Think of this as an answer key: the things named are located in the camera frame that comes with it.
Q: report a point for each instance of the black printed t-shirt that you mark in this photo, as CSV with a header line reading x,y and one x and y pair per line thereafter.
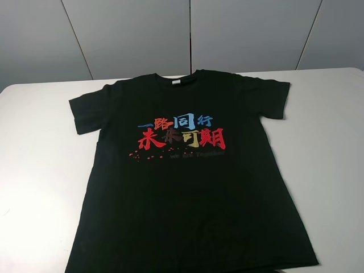
x,y
184,178

